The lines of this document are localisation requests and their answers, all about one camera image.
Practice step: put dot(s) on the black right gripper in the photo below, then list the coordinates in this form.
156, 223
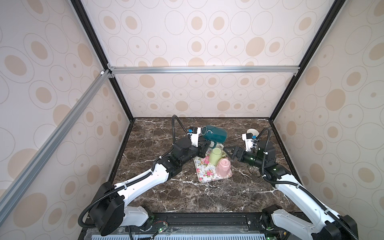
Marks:
238, 153

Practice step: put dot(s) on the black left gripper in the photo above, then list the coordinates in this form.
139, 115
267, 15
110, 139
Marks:
201, 143

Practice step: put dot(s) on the dark teal mug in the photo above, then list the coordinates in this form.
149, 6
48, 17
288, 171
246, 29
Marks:
214, 134

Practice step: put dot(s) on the grey mug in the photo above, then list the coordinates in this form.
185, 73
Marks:
254, 132

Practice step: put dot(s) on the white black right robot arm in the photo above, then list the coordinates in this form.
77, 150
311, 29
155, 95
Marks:
323, 223

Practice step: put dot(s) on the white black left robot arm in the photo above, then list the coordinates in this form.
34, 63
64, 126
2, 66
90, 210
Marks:
110, 207

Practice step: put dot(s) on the white mug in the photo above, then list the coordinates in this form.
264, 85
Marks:
220, 146

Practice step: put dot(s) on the light green mug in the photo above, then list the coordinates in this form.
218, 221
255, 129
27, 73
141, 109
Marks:
216, 155

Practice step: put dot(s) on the pink mug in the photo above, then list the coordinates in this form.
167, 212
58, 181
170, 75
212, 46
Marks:
223, 167

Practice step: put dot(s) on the floral rectangular tray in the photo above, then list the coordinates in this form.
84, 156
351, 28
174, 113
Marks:
207, 172

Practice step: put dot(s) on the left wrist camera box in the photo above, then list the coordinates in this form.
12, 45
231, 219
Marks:
193, 133

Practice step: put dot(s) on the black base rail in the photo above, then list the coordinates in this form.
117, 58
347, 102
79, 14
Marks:
197, 226

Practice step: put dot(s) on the horizontal aluminium rail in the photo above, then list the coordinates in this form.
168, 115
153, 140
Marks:
205, 69

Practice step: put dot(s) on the left black frame post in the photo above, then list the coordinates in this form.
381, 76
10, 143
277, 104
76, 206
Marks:
96, 44

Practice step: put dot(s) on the black frame post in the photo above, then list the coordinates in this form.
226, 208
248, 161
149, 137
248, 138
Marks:
313, 47
96, 44

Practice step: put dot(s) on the right black frame post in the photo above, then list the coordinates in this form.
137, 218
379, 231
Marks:
313, 47

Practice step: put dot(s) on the slanted left aluminium rail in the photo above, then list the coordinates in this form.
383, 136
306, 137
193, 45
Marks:
21, 184

